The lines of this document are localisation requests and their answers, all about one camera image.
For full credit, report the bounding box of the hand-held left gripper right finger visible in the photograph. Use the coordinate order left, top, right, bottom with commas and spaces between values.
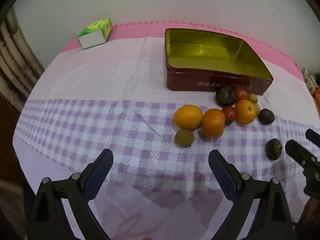
208, 149, 294, 240

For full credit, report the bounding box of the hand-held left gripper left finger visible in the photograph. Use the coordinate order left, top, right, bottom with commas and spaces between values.
29, 149, 114, 240

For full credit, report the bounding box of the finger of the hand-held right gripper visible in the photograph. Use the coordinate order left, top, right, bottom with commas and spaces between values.
285, 139, 320, 167
305, 129, 320, 147

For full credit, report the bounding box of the dark wrinkled passion fruit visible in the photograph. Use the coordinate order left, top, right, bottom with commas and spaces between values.
215, 85, 237, 107
258, 108, 275, 125
265, 138, 283, 160

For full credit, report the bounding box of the orange mandarin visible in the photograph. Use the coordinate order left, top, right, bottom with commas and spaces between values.
234, 100, 257, 125
174, 105, 203, 130
201, 108, 226, 138

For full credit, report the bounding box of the tan longan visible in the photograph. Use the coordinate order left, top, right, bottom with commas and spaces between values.
174, 129, 195, 148

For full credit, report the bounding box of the red tomato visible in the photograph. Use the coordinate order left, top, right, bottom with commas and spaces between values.
235, 87, 249, 103
222, 106, 237, 126

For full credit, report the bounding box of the red tin box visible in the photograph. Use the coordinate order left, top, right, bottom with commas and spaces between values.
164, 28, 274, 96

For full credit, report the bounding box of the floral patterned object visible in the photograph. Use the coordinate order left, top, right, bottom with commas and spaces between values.
301, 67, 320, 95

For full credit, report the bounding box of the green tissue box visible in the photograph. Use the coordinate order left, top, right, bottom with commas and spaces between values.
77, 18, 112, 50

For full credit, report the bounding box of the beige patterned curtain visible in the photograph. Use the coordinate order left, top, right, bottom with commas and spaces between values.
0, 10, 45, 113

